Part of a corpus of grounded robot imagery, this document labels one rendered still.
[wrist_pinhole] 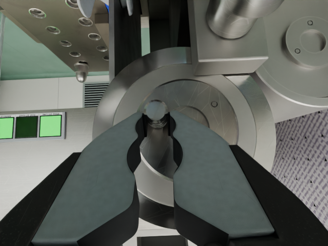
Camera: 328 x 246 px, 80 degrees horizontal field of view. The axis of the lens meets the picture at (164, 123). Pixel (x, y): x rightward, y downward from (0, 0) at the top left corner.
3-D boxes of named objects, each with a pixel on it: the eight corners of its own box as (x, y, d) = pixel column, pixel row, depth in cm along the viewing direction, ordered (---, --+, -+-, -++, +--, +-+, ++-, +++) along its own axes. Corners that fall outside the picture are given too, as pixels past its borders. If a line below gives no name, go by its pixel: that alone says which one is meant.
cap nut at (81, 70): (85, 62, 50) (85, 79, 49) (91, 68, 53) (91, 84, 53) (71, 63, 50) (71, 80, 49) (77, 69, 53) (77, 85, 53)
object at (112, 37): (112, -85, 21) (114, 85, 18) (141, 41, 44) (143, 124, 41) (108, -85, 21) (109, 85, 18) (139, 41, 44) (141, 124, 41)
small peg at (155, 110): (163, 126, 11) (139, 118, 11) (164, 131, 14) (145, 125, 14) (171, 103, 11) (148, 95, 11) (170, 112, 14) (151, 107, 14)
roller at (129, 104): (250, 60, 16) (264, 206, 15) (198, 117, 42) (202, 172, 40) (112, 65, 16) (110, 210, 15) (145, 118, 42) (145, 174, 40)
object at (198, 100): (222, 199, 13) (117, 162, 14) (215, 194, 15) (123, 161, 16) (252, 96, 14) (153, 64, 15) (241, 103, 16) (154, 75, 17)
